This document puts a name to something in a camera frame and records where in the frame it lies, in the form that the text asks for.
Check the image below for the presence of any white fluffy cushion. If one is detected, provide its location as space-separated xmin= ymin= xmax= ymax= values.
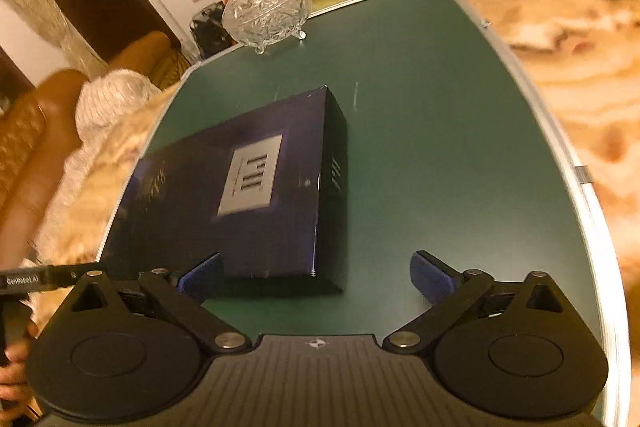
xmin=75 ymin=68 xmax=164 ymax=144

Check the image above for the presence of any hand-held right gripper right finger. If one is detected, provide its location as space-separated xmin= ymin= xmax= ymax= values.
xmin=382 ymin=250 xmax=572 ymax=354

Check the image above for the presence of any brown leather sofa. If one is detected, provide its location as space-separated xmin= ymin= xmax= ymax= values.
xmin=0 ymin=31 xmax=192 ymax=258

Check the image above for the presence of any dark blue cardboard box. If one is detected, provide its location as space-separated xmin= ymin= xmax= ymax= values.
xmin=99 ymin=85 xmax=349 ymax=299

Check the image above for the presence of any crystal glass lidded bowl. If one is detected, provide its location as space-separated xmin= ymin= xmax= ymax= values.
xmin=221 ymin=0 xmax=314 ymax=56

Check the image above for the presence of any person's left hand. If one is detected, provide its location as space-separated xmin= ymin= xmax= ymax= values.
xmin=0 ymin=321 xmax=41 ymax=414

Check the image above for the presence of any black glossy bag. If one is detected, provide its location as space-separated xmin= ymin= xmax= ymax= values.
xmin=189 ymin=1 xmax=237 ymax=62

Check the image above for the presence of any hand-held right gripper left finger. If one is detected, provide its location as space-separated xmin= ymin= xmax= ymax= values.
xmin=68 ymin=251 xmax=252 ymax=354

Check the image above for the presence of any green desktop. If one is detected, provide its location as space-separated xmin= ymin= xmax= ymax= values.
xmin=96 ymin=0 xmax=627 ymax=427

